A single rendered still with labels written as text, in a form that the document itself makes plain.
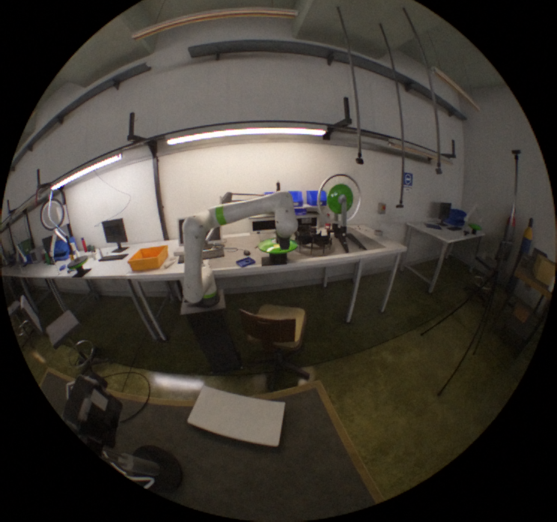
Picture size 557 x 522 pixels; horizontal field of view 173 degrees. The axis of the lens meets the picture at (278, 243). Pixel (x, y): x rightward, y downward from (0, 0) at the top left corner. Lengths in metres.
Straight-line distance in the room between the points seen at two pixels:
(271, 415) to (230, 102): 2.60
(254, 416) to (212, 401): 0.14
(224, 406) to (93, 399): 0.38
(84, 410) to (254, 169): 2.29
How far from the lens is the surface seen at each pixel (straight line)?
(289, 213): 0.87
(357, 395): 1.79
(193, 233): 0.88
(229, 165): 2.26
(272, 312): 1.44
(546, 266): 2.84
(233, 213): 0.96
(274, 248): 1.34
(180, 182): 2.39
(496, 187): 4.98
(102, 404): 0.51
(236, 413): 0.63
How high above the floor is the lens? 1.59
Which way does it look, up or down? 21 degrees down
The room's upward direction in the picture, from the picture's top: 2 degrees counter-clockwise
